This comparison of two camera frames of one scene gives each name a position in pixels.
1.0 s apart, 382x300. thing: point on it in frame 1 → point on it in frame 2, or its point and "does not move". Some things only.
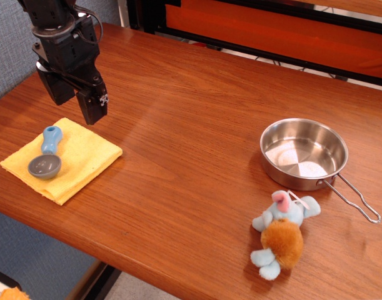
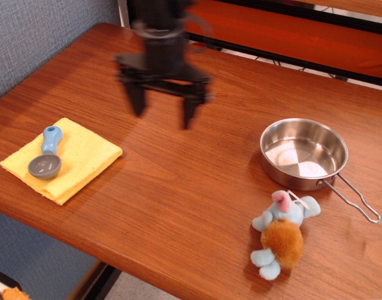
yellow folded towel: (82, 155) does not move
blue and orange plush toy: (281, 237) does not move
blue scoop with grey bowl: (46, 166) does not move
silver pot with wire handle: (304, 154) does not move
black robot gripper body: (72, 52) → (164, 65)
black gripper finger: (93, 102) → (137, 93)
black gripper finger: (60, 90) → (189, 106)
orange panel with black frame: (348, 37) does not move
